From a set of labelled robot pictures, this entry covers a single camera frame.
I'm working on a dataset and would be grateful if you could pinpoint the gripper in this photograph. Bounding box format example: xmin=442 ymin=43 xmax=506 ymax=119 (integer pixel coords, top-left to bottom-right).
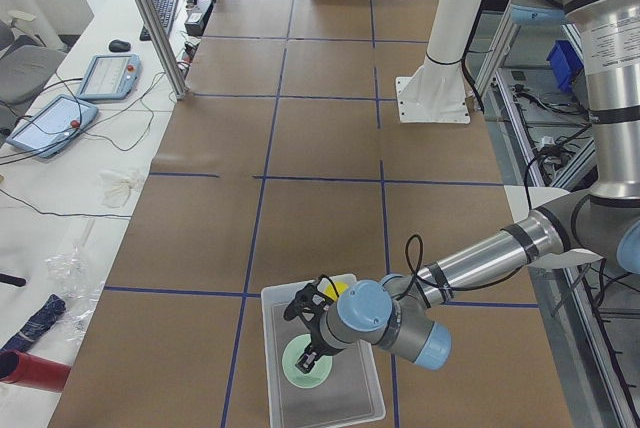
xmin=295 ymin=313 xmax=345 ymax=373

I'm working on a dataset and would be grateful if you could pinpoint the mint green bowl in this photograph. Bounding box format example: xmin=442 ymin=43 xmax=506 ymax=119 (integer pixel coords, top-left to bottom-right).
xmin=281 ymin=334 xmax=333 ymax=389

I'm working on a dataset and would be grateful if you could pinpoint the yellow plastic cup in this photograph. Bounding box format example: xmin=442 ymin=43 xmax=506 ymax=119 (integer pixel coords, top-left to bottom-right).
xmin=321 ymin=281 xmax=349 ymax=303

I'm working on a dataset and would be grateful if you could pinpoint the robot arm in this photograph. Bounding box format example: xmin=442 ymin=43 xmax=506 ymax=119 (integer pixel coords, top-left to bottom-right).
xmin=284 ymin=0 xmax=639 ymax=373

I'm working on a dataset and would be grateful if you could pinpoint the black computer box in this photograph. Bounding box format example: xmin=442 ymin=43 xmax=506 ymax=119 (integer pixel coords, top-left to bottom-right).
xmin=184 ymin=0 xmax=214 ymax=37

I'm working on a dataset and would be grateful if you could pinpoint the clear plastic bin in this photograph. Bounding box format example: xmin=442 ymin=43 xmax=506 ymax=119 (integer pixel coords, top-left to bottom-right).
xmin=260 ymin=273 xmax=387 ymax=428

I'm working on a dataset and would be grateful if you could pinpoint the crumpled clear plastic wrap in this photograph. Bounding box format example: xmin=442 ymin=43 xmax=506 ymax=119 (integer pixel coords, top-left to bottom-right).
xmin=45 ymin=248 xmax=104 ymax=334

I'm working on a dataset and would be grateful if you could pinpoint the crumpled white cloth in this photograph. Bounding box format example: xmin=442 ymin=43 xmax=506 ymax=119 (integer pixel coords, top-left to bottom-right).
xmin=99 ymin=169 xmax=146 ymax=208

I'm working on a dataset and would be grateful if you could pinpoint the blue folded umbrella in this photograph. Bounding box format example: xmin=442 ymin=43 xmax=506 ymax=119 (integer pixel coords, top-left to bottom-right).
xmin=5 ymin=294 xmax=66 ymax=352

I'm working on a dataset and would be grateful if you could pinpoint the red cylinder bottle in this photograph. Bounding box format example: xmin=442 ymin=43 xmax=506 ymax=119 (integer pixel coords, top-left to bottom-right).
xmin=1 ymin=350 xmax=71 ymax=393

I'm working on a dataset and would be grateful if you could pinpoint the near teach pendant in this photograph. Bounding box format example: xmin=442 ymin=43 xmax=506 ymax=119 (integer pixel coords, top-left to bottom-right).
xmin=6 ymin=95 xmax=98 ymax=158

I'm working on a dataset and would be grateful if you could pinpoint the teach pendant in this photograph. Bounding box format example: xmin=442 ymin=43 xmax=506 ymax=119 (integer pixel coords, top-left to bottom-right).
xmin=76 ymin=54 xmax=141 ymax=102
xmin=6 ymin=95 xmax=98 ymax=158

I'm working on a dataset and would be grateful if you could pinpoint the far teach pendant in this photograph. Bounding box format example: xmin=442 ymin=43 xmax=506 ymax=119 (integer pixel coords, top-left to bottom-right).
xmin=76 ymin=54 xmax=141 ymax=102

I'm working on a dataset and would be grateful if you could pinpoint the black computer mouse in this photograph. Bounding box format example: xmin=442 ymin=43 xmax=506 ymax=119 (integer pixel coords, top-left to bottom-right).
xmin=108 ymin=39 xmax=131 ymax=53

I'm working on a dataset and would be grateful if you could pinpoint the black keyboard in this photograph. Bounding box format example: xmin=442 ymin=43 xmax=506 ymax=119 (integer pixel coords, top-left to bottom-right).
xmin=152 ymin=0 xmax=180 ymax=36

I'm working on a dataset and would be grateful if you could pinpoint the blue plastic storage bin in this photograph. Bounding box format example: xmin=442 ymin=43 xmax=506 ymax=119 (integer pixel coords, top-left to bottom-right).
xmin=546 ymin=40 xmax=584 ymax=93

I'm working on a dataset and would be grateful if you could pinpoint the grey office chair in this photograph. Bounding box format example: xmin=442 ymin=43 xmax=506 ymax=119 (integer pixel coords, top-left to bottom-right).
xmin=1 ymin=10 xmax=66 ymax=140

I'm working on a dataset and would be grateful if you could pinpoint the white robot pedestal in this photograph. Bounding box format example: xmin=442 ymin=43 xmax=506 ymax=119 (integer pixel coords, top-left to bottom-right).
xmin=396 ymin=0 xmax=482 ymax=124

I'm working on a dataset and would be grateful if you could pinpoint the aluminium frame post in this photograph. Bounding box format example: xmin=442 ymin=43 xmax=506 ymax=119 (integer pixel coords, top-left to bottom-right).
xmin=134 ymin=0 xmax=188 ymax=100

